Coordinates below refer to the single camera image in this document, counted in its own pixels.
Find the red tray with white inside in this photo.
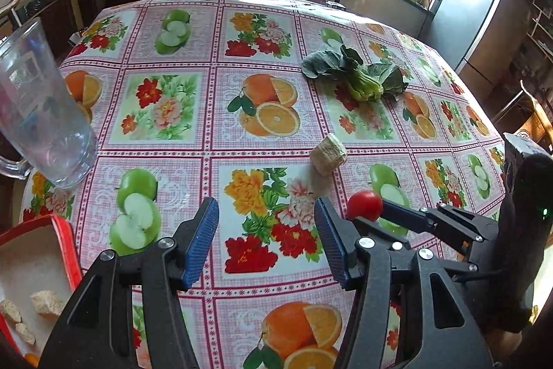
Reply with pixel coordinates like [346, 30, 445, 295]
[0, 214, 83, 358]

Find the light wooden chair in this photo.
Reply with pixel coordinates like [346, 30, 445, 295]
[491, 79, 553, 154]

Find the floral fruit-print tablecloth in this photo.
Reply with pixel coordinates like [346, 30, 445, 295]
[21, 0, 509, 369]

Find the beige food chunk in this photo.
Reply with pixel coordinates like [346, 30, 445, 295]
[0, 298, 22, 324]
[15, 322, 37, 346]
[30, 290, 65, 316]
[309, 132, 349, 177]

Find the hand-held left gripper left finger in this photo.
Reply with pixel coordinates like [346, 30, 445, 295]
[38, 196, 221, 369]

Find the clear glass mug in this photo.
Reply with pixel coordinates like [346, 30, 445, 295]
[0, 16, 100, 191]

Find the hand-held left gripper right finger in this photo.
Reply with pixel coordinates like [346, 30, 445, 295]
[313, 196, 494, 369]

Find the wooden chair with curved rail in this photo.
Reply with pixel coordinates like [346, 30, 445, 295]
[0, 0, 22, 31]

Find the green leafy vegetable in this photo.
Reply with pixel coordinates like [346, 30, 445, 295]
[301, 44, 409, 102]

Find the red tomato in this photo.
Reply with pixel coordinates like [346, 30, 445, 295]
[346, 190, 384, 222]

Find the grey refrigerator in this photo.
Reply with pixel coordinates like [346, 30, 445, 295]
[421, 0, 511, 72]

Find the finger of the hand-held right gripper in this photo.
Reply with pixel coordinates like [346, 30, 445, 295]
[380, 199, 500, 256]
[352, 216, 472, 267]

